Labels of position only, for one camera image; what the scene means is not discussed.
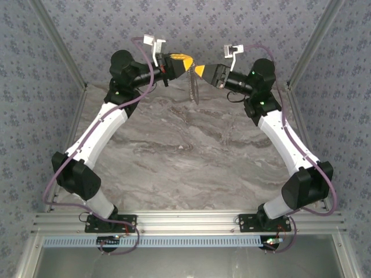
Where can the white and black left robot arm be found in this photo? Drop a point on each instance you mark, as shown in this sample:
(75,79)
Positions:
(95,133)

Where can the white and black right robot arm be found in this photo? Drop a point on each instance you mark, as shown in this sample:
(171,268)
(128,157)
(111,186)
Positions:
(290,142)

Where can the small black controller board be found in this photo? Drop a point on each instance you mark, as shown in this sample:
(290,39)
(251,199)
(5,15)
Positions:
(271,241)
(108,240)

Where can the grey metal lower shelf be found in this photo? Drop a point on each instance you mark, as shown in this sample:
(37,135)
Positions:
(185,263)

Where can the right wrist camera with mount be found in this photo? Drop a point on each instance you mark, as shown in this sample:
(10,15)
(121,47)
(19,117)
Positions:
(232,50)

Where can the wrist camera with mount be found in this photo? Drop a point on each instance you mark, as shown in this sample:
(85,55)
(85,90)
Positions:
(152,40)
(232,50)

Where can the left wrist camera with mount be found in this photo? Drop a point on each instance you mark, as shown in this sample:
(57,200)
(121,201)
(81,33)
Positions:
(152,40)

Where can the aluminium corner post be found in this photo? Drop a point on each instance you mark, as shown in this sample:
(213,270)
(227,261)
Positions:
(316,43)
(58,43)

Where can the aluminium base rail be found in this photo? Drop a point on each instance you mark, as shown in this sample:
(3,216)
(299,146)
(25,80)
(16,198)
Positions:
(188,220)

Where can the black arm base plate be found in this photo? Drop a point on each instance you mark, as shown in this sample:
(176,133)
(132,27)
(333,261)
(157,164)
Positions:
(127,220)
(246,223)

